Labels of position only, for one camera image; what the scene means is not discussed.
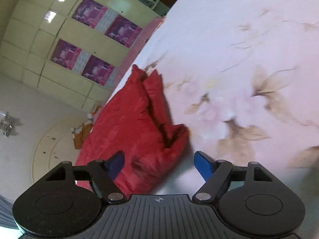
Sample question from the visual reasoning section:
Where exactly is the purple poster lower right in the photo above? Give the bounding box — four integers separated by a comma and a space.
104, 15, 143, 48

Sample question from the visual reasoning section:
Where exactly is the purple poster upper right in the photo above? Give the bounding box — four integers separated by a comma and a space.
71, 0, 108, 29

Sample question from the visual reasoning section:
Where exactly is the purple poster upper left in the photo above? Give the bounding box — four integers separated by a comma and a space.
50, 39, 82, 70

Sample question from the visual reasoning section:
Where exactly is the white floral bed sheet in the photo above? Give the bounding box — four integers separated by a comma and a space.
106, 0, 319, 200

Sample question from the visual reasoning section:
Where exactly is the pink quilted blanket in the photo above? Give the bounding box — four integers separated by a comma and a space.
114, 16, 165, 86

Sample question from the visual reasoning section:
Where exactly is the cream yellow wardrobe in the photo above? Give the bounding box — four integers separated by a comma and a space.
1, 0, 159, 112

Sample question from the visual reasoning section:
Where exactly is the purple poster lower left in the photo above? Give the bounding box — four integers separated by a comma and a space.
82, 56, 115, 86

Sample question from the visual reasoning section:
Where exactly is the red puffer jacket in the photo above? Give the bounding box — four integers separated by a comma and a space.
76, 65, 189, 197

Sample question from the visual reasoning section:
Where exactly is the purple poster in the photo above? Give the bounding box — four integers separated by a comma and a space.
82, 56, 115, 86
50, 39, 82, 70
104, 15, 143, 48
71, 0, 108, 29

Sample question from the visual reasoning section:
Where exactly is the wall lamp fixture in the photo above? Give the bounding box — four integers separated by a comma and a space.
0, 110, 22, 137

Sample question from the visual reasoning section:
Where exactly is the grey blue curtain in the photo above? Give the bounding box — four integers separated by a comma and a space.
0, 195, 18, 230

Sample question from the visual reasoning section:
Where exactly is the cream curved headboard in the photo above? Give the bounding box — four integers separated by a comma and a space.
31, 116, 86, 183

